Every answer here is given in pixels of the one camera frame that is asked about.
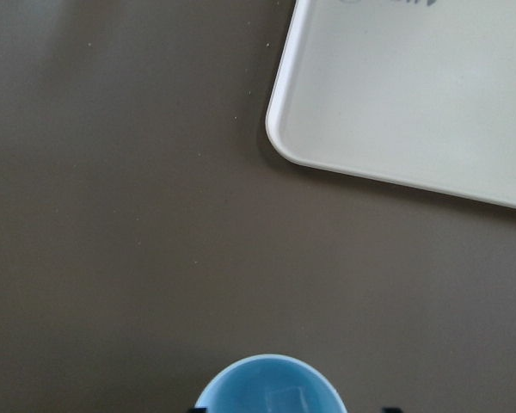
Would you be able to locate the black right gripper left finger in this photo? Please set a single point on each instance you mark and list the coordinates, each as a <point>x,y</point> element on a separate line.
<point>197,410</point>

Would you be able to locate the cream rabbit tray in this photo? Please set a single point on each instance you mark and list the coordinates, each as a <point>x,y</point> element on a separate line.
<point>416,93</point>

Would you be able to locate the light blue cup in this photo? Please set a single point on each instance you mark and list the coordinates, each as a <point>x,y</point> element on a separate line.
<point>242,386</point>

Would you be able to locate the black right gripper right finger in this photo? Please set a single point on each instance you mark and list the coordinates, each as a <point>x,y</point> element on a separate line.
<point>391,410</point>

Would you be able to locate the ice cube in cup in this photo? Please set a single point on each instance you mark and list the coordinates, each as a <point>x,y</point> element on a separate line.
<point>286,400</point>

